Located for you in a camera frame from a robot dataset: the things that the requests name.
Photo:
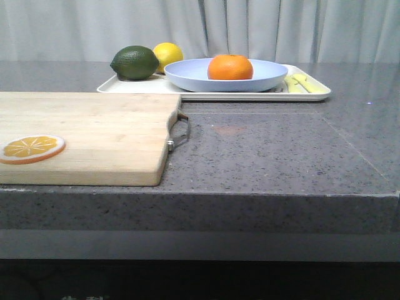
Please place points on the orange fruit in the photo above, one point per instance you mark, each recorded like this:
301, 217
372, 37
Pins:
230, 67

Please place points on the cream white tray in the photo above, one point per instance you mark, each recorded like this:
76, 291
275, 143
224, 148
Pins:
297, 87

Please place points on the wooden cutting board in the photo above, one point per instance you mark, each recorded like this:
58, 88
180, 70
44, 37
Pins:
111, 139

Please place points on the yellow lemon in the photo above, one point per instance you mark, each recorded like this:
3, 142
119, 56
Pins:
167, 53

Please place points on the green lime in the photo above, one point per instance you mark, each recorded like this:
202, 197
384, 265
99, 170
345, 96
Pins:
134, 63

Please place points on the white curtain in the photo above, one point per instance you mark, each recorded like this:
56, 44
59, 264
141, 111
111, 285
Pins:
284, 31

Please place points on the orange slice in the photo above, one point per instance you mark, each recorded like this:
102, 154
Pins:
31, 149

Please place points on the metal cutting board handle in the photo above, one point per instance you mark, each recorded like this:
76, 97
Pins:
180, 131

